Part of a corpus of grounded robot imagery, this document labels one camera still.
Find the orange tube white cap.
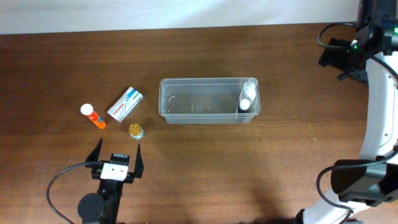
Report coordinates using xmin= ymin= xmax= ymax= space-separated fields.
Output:
xmin=80 ymin=103 xmax=106 ymax=129

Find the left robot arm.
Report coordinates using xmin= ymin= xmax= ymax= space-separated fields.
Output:
xmin=78 ymin=139 xmax=144 ymax=224

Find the small gold-lid jar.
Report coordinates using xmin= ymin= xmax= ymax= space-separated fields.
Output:
xmin=128 ymin=123 xmax=144 ymax=139

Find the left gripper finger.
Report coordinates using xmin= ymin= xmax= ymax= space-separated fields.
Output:
xmin=134 ymin=144 xmax=144 ymax=179
xmin=85 ymin=138 xmax=103 ymax=168

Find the clear plastic container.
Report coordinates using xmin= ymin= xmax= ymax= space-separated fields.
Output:
xmin=159 ymin=77 xmax=261 ymax=124

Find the white spray bottle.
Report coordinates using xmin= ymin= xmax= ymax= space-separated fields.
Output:
xmin=239 ymin=78 xmax=258 ymax=104

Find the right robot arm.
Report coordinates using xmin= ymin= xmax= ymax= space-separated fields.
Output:
xmin=294 ymin=0 xmax=397 ymax=223

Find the black bottle white cap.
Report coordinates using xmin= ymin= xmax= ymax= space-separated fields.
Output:
xmin=238 ymin=99 xmax=251 ymax=113

